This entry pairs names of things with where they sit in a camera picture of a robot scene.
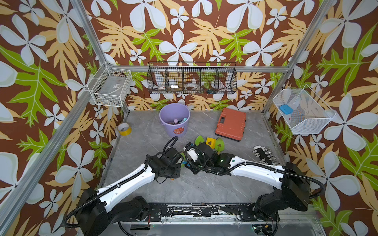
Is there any red plastic tool case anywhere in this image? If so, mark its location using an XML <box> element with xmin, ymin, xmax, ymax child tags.
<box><xmin>215</xmin><ymin>108</ymin><xmax>247</xmax><ymax>142</ymax></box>

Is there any white wire basket right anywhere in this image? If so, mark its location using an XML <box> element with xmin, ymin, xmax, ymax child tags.
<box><xmin>273</xmin><ymin>86</ymin><xmax>336</xmax><ymax>135</ymax></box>

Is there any black wire basket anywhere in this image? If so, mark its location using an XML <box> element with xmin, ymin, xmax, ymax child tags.
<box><xmin>146</xmin><ymin>62</ymin><xmax>238</xmax><ymax>94</ymax></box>

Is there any green trowel yellow handle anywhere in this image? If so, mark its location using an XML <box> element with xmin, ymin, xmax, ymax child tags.
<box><xmin>214</xmin><ymin>138</ymin><xmax>225</xmax><ymax>154</ymax></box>

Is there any yellow tape roll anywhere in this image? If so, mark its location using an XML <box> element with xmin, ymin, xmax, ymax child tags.
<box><xmin>117</xmin><ymin>123</ymin><xmax>132</xmax><ymax>136</ymax></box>

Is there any blue item in basket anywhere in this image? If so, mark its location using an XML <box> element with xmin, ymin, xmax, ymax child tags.
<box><xmin>279</xmin><ymin>104</ymin><xmax>294</xmax><ymax>115</ymax></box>

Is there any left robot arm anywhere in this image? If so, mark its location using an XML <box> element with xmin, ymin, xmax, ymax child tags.
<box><xmin>61</xmin><ymin>147</ymin><xmax>184</xmax><ymax>236</ymax></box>

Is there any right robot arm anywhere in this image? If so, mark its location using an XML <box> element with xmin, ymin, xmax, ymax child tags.
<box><xmin>184</xmin><ymin>143</ymin><xmax>325</xmax><ymax>218</ymax></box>

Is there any green trowel wooden handle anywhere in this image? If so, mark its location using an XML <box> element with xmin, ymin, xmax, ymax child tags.
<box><xmin>195</xmin><ymin>135</ymin><xmax>205</xmax><ymax>146</ymax></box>
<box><xmin>180</xmin><ymin>152</ymin><xmax>187</xmax><ymax>167</ymax></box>

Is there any purple plastic bucket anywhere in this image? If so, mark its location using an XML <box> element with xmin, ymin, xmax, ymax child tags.
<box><xmin>159</xmin><ymin>103</ymin><xmax>191</xmax><ymax>137</ymax></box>

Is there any white wire basket left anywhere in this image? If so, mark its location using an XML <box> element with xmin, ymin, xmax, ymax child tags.
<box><xmin>88</xmin><ymin>63</ymin><xmax>133</xmax><ymax>108</ymax></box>

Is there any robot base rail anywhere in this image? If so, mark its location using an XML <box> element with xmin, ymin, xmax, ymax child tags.
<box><xmin>118</xmin><ymin>203</ymin><xmax>280</xmax><ymax>222</ymax></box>

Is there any white wire basket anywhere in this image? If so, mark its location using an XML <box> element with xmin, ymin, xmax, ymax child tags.
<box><xmin>88</xmin><ymin>63</ymin><xmax>133</xmax><ymax>108</ymax></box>
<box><xmin>273</xmin><ymin>86</ymin><xmax>336</xmax><ymax>135</ymax></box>

